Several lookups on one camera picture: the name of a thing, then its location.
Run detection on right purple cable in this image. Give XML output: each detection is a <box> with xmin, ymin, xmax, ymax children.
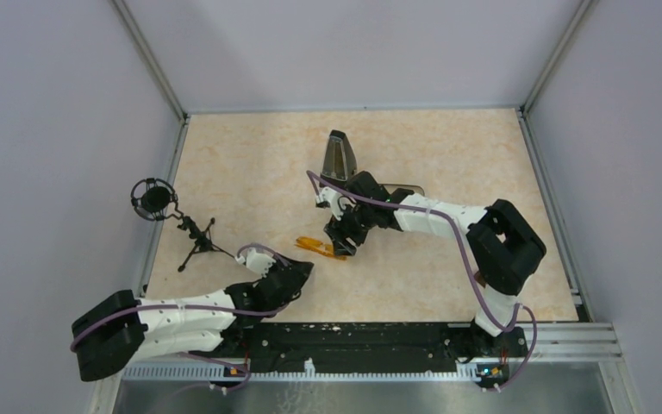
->
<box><xmin>306</xmin><ymin>170</ymin><xmax>539</xmax><ymax>392</ymax></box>

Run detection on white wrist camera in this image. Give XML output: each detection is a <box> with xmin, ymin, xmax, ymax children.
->
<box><xmin>234</xmin><ymin>247</ymin><xmax>277</xmax><ymax>277</ymax></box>
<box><xmin>315</xmin><ymin>186</ymin><xmax>346</xmax><ymax>220</ymax></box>

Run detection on black glasses case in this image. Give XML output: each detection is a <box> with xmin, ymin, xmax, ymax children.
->
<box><xmin>382</xmin><ymin>183</ymin><xmax>425</xmax><ymax>196</ymax></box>

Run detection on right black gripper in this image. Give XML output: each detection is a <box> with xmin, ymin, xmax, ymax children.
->
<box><xmin>324</xmin><ymin>200</ymin><xmax>376</xmax><ymax>257</ymax></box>

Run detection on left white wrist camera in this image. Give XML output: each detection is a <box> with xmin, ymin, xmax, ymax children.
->
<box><xmin>234</xmin><ymin>247</ymin><xmax>277</xmax><ymax>277</ymax></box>

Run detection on orange sunglasses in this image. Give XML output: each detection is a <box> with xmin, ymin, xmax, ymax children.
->
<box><xmin>295</xmin><ymin>236</ymin><xmax>347</xmax><ymax>260</ymax></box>

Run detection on black metronome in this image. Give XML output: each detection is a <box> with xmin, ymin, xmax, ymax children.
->
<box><xmin>320</xmin><ymin>129</ymin><xmax>358</xmax><ymax>187</ymax></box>

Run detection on black microphone on tripod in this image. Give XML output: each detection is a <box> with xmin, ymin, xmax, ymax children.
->
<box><xmin>130</xmin><ymin>178</ymin><xmax>229</xmax><ymax>273</ymax></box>

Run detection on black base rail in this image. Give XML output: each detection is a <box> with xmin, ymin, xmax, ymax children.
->
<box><xmin>209</xmin><ymin>323</ymin><xmax>528</xmax><ymax>373</ymax></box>

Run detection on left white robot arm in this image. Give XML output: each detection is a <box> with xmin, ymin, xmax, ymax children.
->
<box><xmin>70</xmin><ymin>258</ymin><xmax>315</xmax><ymax>382</ymax></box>

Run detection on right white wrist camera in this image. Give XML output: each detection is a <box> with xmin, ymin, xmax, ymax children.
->
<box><xmin>315</xmin><ymin>186</ymin><xmax>346</xmax><ymax>220</ymax></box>

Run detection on small brown holder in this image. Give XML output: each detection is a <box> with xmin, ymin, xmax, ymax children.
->
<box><xmin>473</xmin><ymin>272</ymin><xmax>487</xmax><ymax>287</ymax></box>

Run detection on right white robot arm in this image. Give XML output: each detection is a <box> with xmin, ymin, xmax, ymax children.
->
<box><xmin>307</xmin><ymin>172</ymin><xmax>547</xmax><ymax>355</ymax></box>

